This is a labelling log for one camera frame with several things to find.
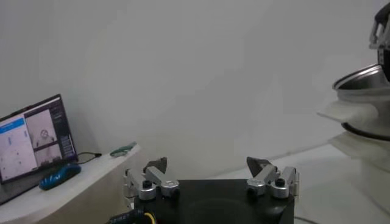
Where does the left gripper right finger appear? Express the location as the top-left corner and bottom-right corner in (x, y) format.
(246, 156), (300, 200)

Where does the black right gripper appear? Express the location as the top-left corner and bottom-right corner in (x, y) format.
(369, 1), (390, 83)

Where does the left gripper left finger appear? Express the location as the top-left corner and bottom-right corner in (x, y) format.
(123, 156), (180, 201)

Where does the perforated steel steamer basket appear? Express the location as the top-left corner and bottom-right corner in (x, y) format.
(331, 63), (390, 138)

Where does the green and silver tool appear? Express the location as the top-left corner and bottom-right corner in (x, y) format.
(109, 141), (138, 158)

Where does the white electric cooking pot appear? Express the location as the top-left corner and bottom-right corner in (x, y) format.
(316, 99), (390, 183)

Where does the small white desk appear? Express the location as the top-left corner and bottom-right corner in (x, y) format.
(0, 143), (147, 224)

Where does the blue computer mouse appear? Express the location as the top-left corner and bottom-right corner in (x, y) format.
(38, 163), (82, 192)

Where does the black laptop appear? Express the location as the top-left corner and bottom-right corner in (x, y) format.
(0, 93), (79, 205)

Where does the black laptop cable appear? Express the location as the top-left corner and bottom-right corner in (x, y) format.
(77, 151), (103, 165)

